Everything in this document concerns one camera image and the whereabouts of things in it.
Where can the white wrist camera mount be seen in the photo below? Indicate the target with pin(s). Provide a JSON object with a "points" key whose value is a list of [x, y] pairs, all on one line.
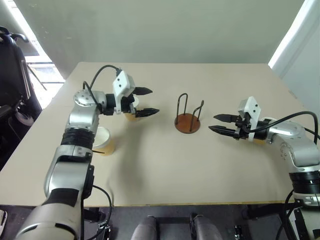
{"points": [[122, 81], [253, 106]]}

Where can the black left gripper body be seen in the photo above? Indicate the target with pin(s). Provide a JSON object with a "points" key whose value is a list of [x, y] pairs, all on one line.
{"points": [[127, 103]]}

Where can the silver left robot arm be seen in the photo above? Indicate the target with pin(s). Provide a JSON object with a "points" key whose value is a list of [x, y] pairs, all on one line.
{"points": [[82, 117]]}

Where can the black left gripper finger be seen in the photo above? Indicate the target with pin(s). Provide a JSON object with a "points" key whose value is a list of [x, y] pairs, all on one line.
{"points": [[148, 112], [143, 90]]}

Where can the black table frame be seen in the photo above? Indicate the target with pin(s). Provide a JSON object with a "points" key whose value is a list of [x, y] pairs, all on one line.
{"points": [[265, 212]]}

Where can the dark grey rounded shape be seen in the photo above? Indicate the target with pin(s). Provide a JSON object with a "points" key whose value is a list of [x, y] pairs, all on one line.
{"points": [[145, 228], [207, 228]]}

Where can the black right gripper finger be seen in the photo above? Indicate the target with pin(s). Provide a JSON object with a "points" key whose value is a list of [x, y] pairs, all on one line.
{"points": [[221, 130], [225, 117]]}

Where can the black chair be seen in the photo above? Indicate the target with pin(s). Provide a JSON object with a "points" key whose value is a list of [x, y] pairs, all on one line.
{"points": [[10, 75]]}

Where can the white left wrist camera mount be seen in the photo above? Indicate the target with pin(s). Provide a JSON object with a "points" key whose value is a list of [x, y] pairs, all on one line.
{"points": [[122, 81]]}

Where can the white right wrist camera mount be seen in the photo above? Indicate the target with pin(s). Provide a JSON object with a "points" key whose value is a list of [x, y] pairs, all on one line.
{"points": [[253, 106]]}

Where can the brown paper cup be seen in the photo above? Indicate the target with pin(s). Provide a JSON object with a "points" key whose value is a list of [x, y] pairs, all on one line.
{"points": [[131, 117], [105, 140]]}

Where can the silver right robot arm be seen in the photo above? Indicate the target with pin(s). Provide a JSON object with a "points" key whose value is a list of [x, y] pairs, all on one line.
{"points": [[300, 150]]}

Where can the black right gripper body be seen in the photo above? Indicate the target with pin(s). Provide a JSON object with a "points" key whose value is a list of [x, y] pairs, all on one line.
{"points": [[241, 127]]}

